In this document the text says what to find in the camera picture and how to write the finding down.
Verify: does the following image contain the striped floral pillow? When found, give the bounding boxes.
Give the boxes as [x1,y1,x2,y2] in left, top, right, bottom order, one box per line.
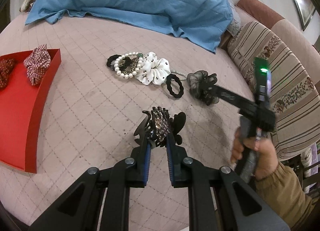
[227,21,319,161]

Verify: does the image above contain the brown sleeve right forearm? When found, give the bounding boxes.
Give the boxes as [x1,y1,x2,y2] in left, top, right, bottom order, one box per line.
[255,163,319,230]

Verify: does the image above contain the red white plaid scrunchie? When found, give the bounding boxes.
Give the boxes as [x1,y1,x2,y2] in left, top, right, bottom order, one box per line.
[23,44,51,86]

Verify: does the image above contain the blue cloth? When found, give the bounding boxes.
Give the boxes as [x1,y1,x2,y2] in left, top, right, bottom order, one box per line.
[25,0,233,52]

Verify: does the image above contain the leopard print scrunchie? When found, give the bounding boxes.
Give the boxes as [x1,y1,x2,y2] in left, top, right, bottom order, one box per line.
[118,56,139,74]

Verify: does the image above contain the grey green bead bracelet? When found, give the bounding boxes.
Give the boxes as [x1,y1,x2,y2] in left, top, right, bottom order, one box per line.
[170,69,188,81]

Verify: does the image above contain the grey sheer scrunchie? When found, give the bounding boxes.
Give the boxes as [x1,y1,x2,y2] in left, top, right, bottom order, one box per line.
[187,70,219,106]

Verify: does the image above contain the small black hair tie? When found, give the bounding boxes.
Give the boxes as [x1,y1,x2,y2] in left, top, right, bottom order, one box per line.
[106,54,122,69]

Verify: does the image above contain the black rhinestone hair claw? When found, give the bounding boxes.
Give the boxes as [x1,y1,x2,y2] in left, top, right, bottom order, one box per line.
[133,107,186,149]

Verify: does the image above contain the pearl bead bracelet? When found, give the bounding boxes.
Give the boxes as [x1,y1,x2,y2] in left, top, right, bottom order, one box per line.
[113,51,146,80]

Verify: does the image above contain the red tray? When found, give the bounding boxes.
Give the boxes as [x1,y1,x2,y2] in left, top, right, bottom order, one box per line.
[0,49,61,174]

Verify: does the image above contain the right hand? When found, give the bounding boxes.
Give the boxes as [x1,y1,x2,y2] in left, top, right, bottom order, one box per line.
[231,128,279,181]

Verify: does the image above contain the dark red dotted scrunchie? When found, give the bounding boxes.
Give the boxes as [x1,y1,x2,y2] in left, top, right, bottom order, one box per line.
[0,59,15,88]

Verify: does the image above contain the white black-spotted scrunchie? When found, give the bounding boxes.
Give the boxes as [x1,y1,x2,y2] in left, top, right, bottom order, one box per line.
[135,52,171,85]

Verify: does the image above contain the pink brown pillow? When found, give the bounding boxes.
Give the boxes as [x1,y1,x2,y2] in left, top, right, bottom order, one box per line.
[236,0,319,83]

